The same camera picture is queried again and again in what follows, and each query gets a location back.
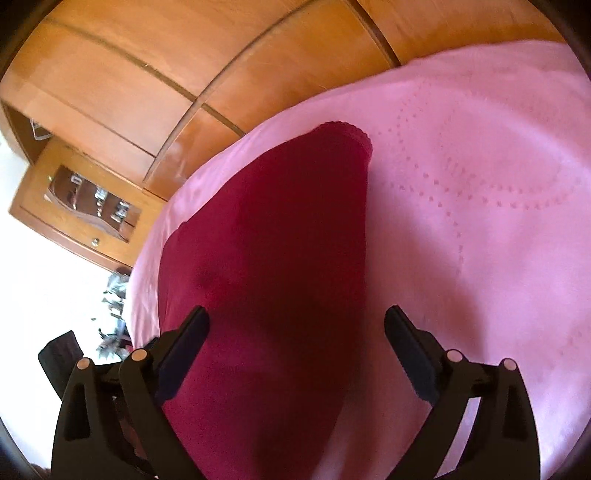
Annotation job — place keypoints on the wooden wardrobe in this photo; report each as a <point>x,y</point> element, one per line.
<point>184,69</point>

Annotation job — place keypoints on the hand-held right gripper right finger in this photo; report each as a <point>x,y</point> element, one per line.
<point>406,334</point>

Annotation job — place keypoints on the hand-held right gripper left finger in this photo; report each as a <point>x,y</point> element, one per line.
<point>191,334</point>

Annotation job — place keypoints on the wooden glass-door cabinet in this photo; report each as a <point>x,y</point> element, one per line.
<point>60,207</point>

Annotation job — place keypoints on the pink bed sheet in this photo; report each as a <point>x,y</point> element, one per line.
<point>461,184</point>

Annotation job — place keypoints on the dark red garment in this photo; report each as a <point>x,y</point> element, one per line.
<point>277,230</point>

